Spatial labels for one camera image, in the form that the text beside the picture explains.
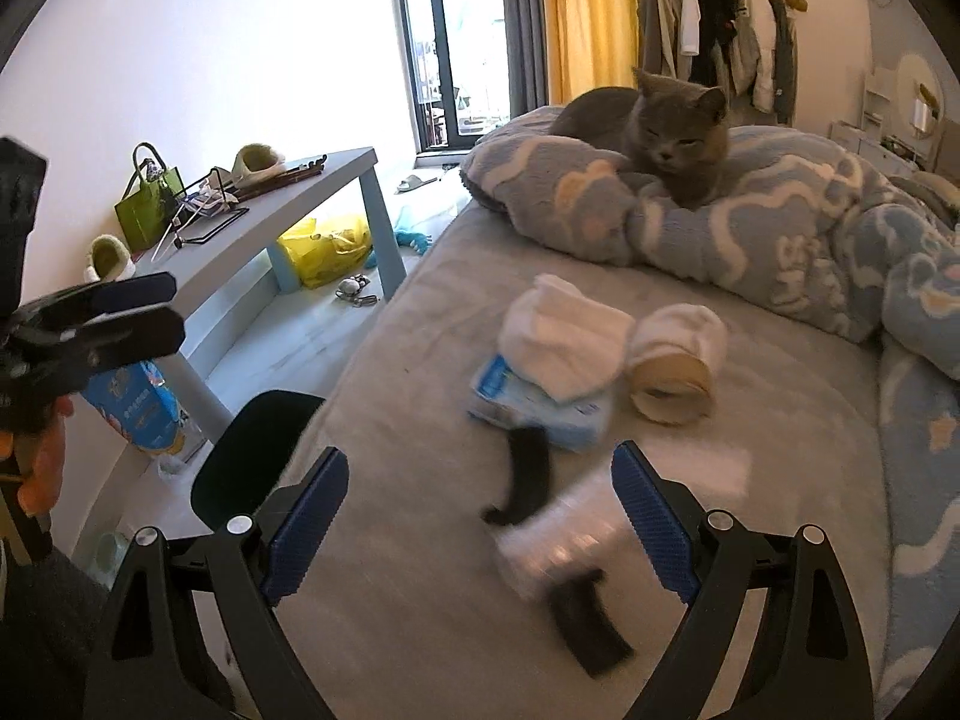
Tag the yellow curtain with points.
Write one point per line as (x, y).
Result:
(585, 15)

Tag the black glass door frame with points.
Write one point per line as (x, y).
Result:
(442, 52)

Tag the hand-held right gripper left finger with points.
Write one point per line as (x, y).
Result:
(307, 525)

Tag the yellow plastic bag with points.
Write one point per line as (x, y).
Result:
(322, 247)

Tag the pale green pet bowl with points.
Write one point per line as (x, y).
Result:
(112, 547)

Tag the cardboard tape roll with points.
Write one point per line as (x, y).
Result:
(675, 337)

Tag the blue patterned fleece blanket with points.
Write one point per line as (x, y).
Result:
(787, 240)

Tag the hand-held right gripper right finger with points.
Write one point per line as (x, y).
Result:
(652, 525)

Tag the white cat toy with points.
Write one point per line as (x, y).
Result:
(349, 286)

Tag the blue pet food bag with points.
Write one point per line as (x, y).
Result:
(135, 405)

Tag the beige slipper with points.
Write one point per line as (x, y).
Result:
(412, 183)

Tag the blue white tissue packet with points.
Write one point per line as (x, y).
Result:
(540, 420)

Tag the metal key clip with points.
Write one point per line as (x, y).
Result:
(365, 301)

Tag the grey cat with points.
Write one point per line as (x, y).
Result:
(660, 135)

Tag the black flat piece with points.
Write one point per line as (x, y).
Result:
(592, 630)

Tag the green fluffy slipper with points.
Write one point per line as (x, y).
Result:
(109, 255)
(255, 161)

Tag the person's left hand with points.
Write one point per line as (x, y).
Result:
(52, 457)

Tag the blue plush toy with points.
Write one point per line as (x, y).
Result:
(411, 236)

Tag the dark brown sticks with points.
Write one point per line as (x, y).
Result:
(300, 169)

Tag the blue-grey table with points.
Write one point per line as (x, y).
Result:
(247, 240)

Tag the white tissue pile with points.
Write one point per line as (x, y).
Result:
(562, 337)

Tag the grey curtain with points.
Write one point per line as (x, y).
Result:
(521, 15)

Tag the white dresser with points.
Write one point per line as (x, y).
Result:
(874, 101)

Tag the dark waste bin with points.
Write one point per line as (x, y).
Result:
(247, 450)

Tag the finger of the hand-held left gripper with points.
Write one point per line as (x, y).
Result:
(131, 294)
(139, 337)

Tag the green handbag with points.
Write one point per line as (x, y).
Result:
(146, 210)

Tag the oval mirror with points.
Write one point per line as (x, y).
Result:
(919, 90)

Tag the row of hanging clothes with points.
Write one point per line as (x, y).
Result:
(712, 7)

